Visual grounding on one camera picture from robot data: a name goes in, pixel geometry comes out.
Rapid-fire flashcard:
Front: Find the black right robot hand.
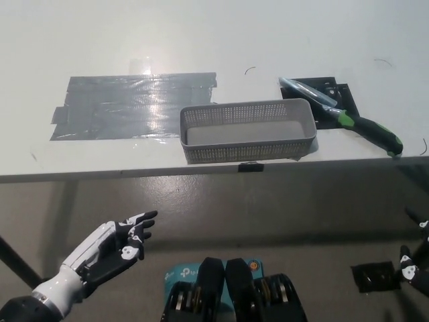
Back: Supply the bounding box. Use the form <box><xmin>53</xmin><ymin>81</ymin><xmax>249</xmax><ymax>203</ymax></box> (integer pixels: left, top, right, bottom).
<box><xmin>398</xmin><ymin>206</ymin><xmax>429</xmax><ymax>299</ymax></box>

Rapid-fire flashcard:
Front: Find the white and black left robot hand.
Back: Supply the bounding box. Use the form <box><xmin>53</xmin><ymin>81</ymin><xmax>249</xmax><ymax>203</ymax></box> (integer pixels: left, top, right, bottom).
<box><xmin>32</xmin><ymin>210</ymin><xmax>158</xmax><ymax>318</ymax></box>

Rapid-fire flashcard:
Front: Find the garden trowel green black handle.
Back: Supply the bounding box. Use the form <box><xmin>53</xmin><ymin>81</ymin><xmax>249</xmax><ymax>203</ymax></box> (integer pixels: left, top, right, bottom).
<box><xmin>278</xmin><ymin>76</ymin><xmax>404</xmax><ymax>159</ymax></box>

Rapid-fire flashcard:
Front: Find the black tape patch on desk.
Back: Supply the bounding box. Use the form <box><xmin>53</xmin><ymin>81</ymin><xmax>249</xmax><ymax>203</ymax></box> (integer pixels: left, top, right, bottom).
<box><xmin>280</xmin><ymin>76</ymin><xmax>359</xmax><ymax>130</ymax></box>

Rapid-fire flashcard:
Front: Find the black slanted table leg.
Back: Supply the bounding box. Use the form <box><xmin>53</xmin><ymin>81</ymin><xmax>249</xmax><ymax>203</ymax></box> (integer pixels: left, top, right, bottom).
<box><xmin>0</xmin><ymin>234</ymin><xmax>44</xmax><ymax>286</ymax></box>
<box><xmin>411</xmin><ymin>234</ymin><xmax>429</xmax><ymax>269</ymax></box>

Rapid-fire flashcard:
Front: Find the large black floor tape square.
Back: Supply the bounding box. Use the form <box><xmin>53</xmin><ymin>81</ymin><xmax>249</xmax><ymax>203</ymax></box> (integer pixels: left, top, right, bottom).
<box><xmin>350</xmin><ymin>261</ymin><xmax>403</xmax><ymax>294</ymax></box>

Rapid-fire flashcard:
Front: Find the teal tp-link box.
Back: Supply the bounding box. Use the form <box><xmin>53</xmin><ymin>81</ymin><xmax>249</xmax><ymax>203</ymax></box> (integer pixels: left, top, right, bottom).
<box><xmin>163</xmin><ymin>257</ymin><xmax>264</xmax><ymax>303</ymax></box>

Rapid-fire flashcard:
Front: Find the small black tape strip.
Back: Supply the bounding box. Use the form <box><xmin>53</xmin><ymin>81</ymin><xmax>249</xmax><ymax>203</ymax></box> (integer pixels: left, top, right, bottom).
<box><xmin>238</xmin><ymin>161</ymin><xmax>264</xmax><ymax>173</ymax></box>

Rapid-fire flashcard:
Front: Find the grey perforated plastic basket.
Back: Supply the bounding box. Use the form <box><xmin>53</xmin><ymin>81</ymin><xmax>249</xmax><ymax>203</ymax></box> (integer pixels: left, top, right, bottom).
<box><xmin>179</xmin><ymin>98</ymin><xmax>318</xmax><ymax>165</ymax></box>

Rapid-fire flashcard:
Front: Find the grey duct tape patch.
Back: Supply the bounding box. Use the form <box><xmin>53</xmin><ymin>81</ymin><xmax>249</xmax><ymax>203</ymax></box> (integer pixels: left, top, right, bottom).
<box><xmin>49</xmin><ymin>71</ymin><xmax>219</xmax><ymax>142</ymax></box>

